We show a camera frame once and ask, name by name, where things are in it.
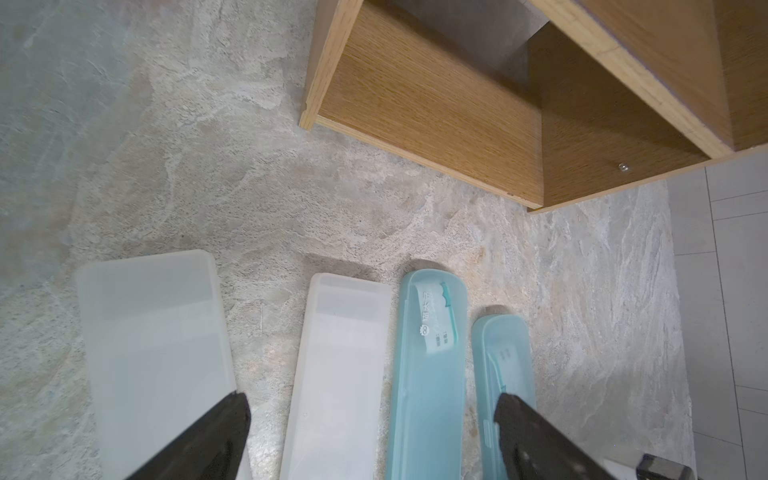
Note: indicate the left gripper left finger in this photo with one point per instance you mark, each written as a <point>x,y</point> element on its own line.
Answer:
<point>211,448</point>

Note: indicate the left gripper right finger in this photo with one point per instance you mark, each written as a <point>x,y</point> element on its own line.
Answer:
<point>532,448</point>

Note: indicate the teal pencil case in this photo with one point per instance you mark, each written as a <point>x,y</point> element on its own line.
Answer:
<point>429,387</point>
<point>502,361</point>

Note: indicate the left frosted white pencil case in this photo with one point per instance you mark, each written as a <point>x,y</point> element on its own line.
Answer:
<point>157,351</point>

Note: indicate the frosted white pencil case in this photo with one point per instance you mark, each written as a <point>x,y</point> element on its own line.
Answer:
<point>157,351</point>
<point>333,425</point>

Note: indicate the right frosted white pencil case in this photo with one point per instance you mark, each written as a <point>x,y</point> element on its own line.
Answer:
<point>333,425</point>

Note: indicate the wooden three-tier shelf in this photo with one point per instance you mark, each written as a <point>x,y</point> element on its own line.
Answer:
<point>619,94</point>

